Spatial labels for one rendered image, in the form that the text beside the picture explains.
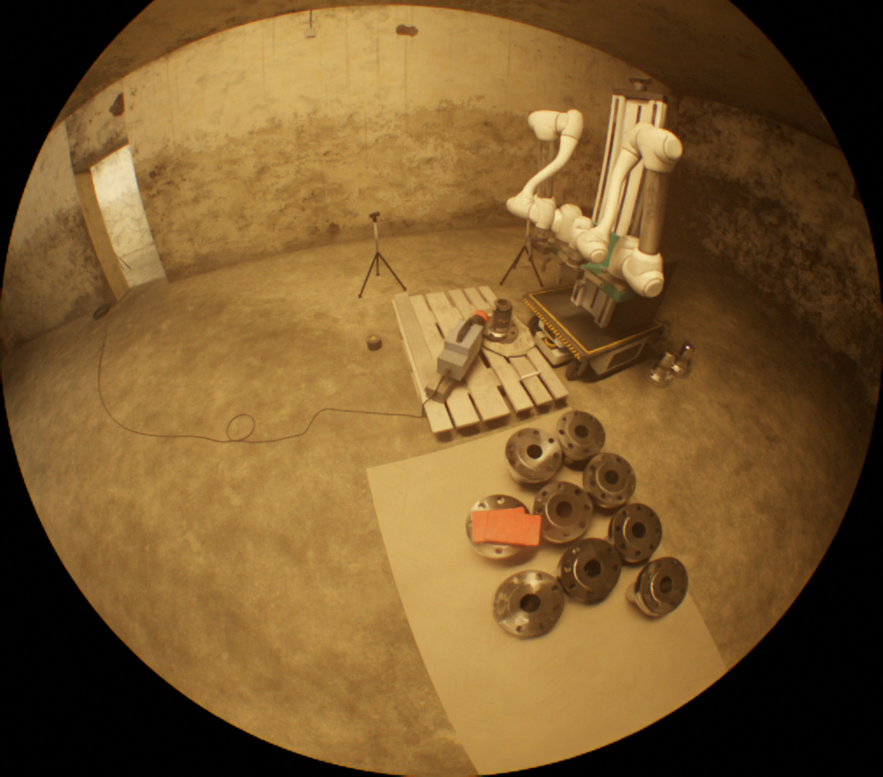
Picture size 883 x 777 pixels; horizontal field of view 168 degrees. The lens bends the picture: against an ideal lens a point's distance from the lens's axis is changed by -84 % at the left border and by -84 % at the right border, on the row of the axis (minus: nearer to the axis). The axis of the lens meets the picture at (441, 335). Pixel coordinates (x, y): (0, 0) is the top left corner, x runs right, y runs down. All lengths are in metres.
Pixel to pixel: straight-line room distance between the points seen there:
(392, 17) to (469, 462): 4.12
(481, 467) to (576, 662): 1.10
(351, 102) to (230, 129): 1.39
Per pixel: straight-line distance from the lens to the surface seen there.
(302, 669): 1.56
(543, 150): 1.87
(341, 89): 3.68
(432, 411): 1.55
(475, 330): 1.61
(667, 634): 1.80
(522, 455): 1.34
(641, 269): 1.44
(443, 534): 1.42
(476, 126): 3.96
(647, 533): 1.45
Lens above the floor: 1.40
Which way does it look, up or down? 40 degrees down
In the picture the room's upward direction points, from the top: 2 degrees clockwise
